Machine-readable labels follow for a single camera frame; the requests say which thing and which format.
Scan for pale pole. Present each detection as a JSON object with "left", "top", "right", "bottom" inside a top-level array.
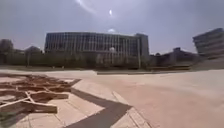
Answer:
[{"left": 137, "top": 36, "right": 142, "bottom": 70}]

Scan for large dark glass building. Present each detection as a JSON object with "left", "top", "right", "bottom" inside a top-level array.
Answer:
[{"left": 43, "top": 31, "right": 150, "bottom": 70}]

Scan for low dark building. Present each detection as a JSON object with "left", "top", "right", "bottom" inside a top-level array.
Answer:
[{"left": 149, "top": 47, "right": 202, "bottom": 68}]

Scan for pale stone paved plaza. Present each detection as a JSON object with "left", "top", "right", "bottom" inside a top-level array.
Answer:
[{"left": 0, "top": 68, "right": 224, "bottom": 128}]

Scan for pile of brown broken slabs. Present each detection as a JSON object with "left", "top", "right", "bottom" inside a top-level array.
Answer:
[{"left": 0, "top": 73, "right": 81, "bottom": 118}]

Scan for row of dark trees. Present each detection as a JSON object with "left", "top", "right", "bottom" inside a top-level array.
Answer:
[{"left": 0, "top": 38, "right": 98, "bottom": 68}]

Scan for grey multi-storey building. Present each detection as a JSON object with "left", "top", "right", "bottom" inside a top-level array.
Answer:
[{"left": 192, "top": 27, "right": 224, "bottom": 61}]

